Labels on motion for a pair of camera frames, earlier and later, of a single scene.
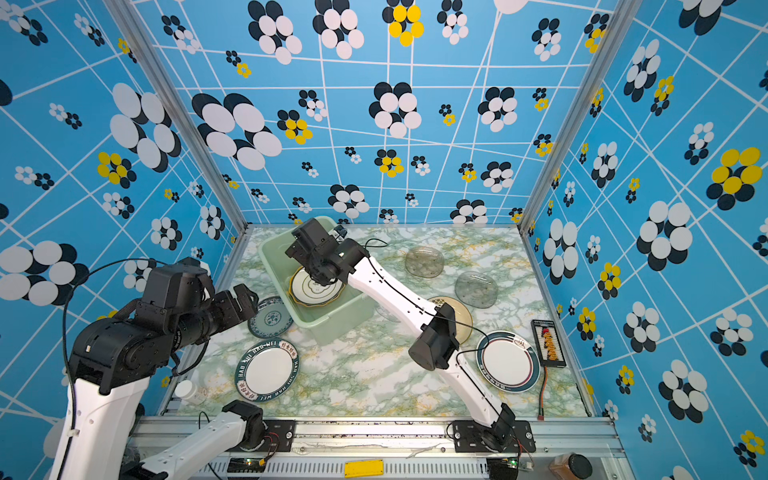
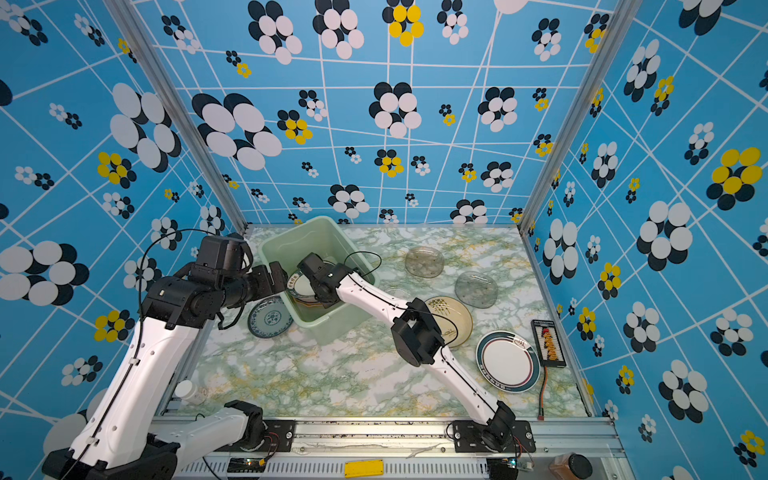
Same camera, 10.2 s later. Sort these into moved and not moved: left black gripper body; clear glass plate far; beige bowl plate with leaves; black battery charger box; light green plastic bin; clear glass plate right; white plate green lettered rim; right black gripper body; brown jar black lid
Moved: right black gripper body; left black gripper body; white plate green lettered rim
Not moved: black battery charger box; clear glass plate far; light green plastic bin; clear glass plate right; beige bowl plate with leaves; brown jar black lid
